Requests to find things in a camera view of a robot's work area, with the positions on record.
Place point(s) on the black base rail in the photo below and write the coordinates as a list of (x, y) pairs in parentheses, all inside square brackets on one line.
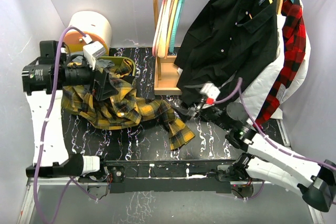
[(215, 175)]

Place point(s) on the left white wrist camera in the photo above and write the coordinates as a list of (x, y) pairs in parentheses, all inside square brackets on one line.
[(93, 51)]

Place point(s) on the aluminium table frame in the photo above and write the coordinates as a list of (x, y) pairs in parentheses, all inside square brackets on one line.
[(33, 206)]

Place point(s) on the pink plastic hanger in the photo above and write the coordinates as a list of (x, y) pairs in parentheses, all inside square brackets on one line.
[(158, 28)]

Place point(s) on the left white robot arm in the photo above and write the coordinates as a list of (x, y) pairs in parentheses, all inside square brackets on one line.
[(43, 80)]

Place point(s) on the white quilted jacket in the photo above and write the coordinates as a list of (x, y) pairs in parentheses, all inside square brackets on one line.
[(255, 94)]

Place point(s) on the wooden clothes rack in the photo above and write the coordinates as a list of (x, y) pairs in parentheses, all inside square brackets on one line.
[(168, 77)]

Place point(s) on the red plaid hanging shirt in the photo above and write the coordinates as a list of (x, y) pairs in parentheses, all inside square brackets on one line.
[(296, 61)]

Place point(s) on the cream plastic hanger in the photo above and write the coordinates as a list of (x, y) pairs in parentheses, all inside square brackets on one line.
[(166, 28)]

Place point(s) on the yellow plaid shirt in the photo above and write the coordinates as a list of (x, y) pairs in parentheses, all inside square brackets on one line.
[(124, 110)]

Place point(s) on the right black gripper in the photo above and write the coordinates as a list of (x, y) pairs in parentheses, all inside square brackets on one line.
[(198, 108)]

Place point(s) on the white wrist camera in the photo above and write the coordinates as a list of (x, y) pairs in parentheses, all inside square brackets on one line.
[(93, 51), (211, 92)]

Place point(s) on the grey garment in bin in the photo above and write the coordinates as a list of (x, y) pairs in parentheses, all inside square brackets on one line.
[(79, 61)]

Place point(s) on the olive green laundry bin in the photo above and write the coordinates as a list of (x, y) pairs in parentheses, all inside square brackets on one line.
[(122, 66)]

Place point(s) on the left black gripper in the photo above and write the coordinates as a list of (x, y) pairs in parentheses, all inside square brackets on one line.
[(104, 88)]

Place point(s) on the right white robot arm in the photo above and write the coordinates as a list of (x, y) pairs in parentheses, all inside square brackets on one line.
[(265, 159)]

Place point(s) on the teal plastic hanger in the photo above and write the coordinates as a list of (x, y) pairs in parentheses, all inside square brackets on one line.
[(177, 17)]

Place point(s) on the black hanging shirt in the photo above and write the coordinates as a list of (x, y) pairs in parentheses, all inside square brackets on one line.
[(229, 39)]

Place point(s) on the cream round drawer box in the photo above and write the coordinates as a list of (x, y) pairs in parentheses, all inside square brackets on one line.
[(91, 23)]

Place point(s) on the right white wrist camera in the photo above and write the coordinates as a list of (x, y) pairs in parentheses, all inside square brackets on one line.
[(211, 92)]

